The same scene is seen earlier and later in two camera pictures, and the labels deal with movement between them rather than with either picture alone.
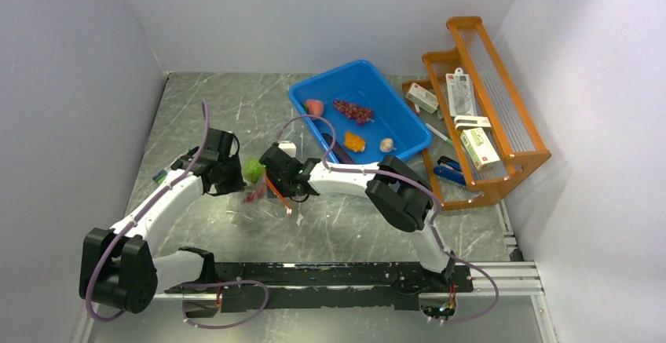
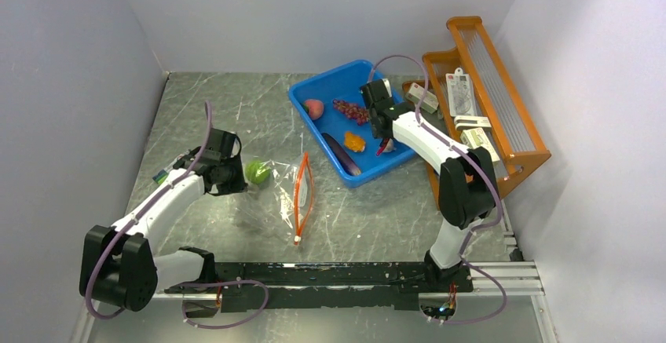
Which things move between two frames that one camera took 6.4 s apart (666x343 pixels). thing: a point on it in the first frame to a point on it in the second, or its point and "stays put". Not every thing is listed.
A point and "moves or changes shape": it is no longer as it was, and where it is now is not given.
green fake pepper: x=254 y=170 stays put
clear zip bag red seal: x=261 y=198 moves or changes shape
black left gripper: x=238 y=184 stays put
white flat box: x=463 y=122 stays put
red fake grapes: x=356 y=112 stays put
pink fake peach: x=313 y=107 stays put
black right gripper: x=288 y=194 to x=378 y=135
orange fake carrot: x=354 y=142 stays put
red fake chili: x=256 y=194 to x=382 y=146
